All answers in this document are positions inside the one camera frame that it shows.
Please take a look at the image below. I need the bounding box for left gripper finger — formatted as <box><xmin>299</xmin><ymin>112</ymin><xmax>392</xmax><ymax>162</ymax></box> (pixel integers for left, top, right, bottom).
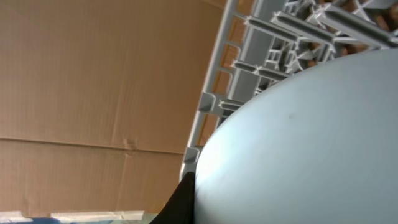
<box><xmin>150</xmin><ymin>172</ymin><xmax>195</xmax><ymax>224</ymax></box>

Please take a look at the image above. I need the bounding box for brown cardboard panel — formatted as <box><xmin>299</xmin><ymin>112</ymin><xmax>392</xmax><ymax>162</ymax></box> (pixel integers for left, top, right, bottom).
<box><xmin>1</xmin><ymin>1</ymin><xmax>223</xmax><ymax>217</ymax></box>

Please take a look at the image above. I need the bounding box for light blue bowl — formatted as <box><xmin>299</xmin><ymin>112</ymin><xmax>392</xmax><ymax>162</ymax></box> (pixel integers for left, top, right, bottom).
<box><xmin>195</xmin><ymin>49</ymin><xmax>397</xmax><ymax>223</ymax></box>

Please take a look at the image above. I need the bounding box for grey plastic dishwasher rack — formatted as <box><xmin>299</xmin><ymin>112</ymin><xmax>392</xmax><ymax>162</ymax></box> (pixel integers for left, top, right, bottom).
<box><xmin>180</xmin><ymin>0</ymin><xmax>397</xmax><ymax>175</ymax></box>

